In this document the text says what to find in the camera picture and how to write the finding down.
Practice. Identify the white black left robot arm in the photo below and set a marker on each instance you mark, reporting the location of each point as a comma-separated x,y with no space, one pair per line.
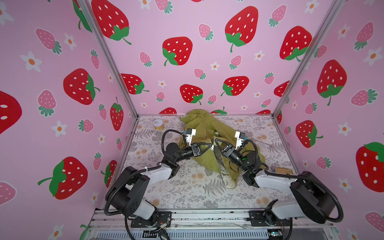
126,195

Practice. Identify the aluminium corner post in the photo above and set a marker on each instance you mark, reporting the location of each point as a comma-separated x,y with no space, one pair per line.
90,17
324,27

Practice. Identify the green zip-up jacket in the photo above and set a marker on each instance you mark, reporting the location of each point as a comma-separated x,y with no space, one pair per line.
208,128

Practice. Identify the brown blue cardboard piece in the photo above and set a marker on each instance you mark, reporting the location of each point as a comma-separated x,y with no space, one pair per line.
283,171

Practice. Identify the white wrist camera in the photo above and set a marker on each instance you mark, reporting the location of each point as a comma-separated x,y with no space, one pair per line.
188,136
240,138

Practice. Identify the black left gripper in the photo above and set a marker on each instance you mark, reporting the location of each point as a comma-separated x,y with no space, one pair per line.
194,151

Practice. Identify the aluminium corner post right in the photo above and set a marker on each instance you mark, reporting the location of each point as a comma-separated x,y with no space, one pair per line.
324,27

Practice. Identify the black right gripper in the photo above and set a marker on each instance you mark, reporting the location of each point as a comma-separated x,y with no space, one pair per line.
229,151

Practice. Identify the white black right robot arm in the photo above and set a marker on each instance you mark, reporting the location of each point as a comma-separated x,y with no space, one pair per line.
310,197

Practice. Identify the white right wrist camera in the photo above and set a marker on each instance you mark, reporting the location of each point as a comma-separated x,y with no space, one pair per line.
240,138

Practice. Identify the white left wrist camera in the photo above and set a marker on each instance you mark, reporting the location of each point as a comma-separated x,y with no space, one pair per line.
188,136

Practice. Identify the small white yellow cup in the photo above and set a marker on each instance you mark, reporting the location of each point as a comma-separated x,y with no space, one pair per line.
158,124

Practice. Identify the aluminium corner post left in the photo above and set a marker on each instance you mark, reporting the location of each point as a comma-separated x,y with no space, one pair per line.
90,17

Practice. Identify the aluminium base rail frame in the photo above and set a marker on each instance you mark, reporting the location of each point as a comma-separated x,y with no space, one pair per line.
207,224

